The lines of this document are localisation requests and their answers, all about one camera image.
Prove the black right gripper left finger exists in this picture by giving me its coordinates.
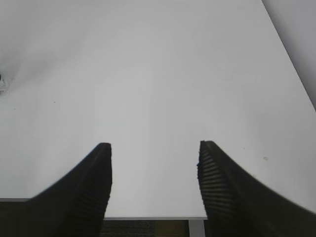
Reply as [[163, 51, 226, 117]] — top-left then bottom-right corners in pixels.
[[0, 143, 112, 237]]

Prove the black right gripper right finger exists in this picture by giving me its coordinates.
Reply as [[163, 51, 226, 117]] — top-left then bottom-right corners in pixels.
[[197, 141, 316, 237]]

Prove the clear plastic water bottle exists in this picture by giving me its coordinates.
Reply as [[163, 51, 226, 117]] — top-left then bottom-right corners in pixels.
[[0, 74, 9, 96]]

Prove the white table leg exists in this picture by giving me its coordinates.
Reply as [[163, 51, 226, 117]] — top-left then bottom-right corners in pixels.
[[188, 220, 205, 237]]

